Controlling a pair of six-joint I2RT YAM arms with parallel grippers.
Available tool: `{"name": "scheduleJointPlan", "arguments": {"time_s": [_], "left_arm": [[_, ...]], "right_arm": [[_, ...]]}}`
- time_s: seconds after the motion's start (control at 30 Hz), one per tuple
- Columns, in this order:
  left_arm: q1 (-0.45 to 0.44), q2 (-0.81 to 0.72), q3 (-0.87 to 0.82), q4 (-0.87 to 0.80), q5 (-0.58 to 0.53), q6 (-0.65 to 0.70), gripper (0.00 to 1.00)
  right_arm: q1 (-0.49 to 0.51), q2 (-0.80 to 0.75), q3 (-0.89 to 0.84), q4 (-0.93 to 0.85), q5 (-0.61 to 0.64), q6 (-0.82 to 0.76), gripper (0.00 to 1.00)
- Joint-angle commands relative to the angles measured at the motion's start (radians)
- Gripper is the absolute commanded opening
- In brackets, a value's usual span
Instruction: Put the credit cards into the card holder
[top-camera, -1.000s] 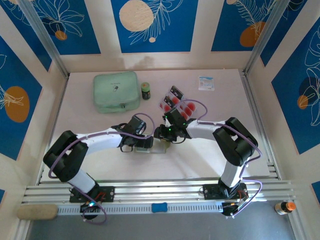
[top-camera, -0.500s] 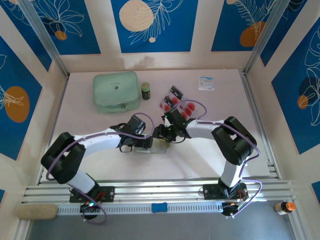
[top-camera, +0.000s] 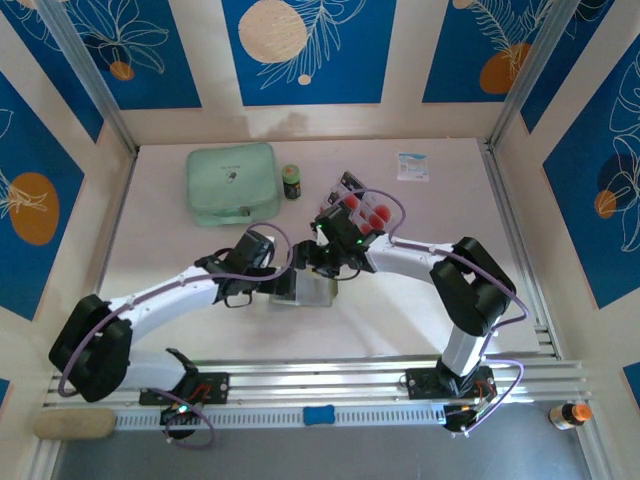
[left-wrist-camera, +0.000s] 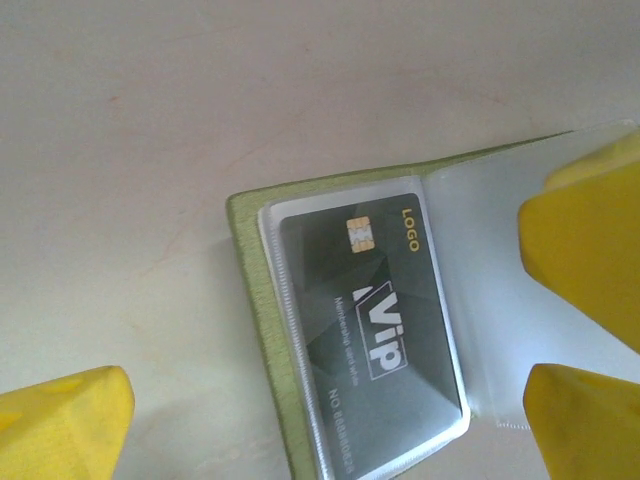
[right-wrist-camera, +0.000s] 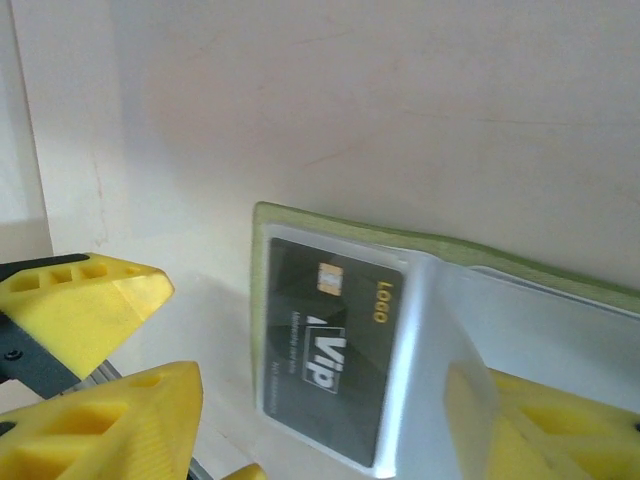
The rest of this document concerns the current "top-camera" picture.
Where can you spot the dark jar with green lid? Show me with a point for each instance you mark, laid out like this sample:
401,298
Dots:
291,185

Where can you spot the mint green zip pouch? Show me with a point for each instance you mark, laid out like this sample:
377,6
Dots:
230,180

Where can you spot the brown bottle with orange cap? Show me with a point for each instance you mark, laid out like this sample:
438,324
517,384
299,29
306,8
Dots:
570,416

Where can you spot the white and blue packet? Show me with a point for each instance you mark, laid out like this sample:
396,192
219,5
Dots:
413,167

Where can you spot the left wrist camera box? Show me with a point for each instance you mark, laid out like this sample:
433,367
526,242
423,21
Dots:
271,245

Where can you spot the aluminium table side rail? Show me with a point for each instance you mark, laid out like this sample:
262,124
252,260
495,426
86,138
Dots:
520,250

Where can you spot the beige foam pad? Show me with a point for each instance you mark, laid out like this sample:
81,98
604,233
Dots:
75,424

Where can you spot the blue bone-shaped clip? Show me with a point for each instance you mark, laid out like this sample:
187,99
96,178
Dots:
318,415

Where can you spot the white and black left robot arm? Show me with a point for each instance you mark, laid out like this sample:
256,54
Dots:
90,360

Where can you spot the aluminium corner post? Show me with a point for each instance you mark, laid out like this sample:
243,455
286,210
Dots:
90,75
530,70

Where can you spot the white card with red circles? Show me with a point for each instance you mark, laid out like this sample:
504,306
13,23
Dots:
369,221
383,212
353,202

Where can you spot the clear box with red balls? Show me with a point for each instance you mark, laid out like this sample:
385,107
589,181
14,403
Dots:
370,200

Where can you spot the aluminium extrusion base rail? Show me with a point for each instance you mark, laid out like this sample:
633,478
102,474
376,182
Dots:
320,385

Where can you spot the black VIP membership card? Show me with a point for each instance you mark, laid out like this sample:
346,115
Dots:
333,198
351,180

